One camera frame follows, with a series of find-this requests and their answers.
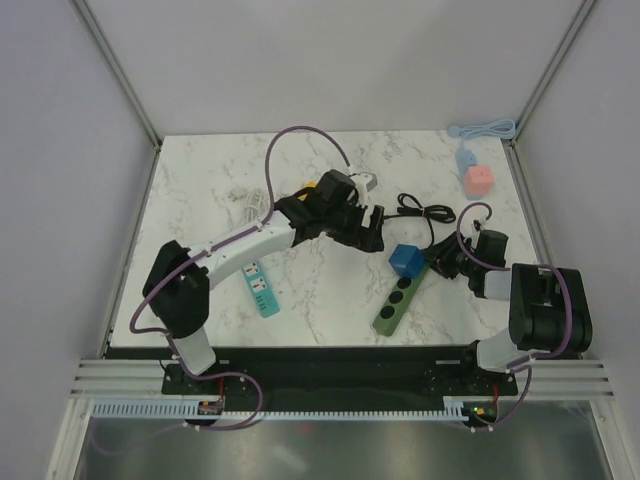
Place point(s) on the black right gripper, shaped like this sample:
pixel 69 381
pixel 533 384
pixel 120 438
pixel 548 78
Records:
pixel 440 254

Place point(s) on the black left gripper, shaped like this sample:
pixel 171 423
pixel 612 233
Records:
pixel 359 236

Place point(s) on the yellow cube socket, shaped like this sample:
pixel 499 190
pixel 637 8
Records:
pixel 303 193

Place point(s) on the blue cube socket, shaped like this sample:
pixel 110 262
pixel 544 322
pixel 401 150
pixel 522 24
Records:
pixel 407 261

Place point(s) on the green power strip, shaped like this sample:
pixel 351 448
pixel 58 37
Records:
pixel 397 303

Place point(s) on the teal power strip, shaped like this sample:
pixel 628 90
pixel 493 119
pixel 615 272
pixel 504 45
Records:
pixel 260 289

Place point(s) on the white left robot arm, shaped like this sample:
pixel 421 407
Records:
pixel 179 286

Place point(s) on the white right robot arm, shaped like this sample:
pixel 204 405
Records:
pixel 548 313

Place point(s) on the pink cube socket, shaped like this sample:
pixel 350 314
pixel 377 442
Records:
pixel 478 181

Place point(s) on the light blue power strip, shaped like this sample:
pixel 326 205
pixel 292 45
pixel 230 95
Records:
pixel 465 159

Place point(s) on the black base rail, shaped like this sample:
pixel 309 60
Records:
pixel 336 378

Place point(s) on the white cable duct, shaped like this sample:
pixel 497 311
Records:
pixel 214 407

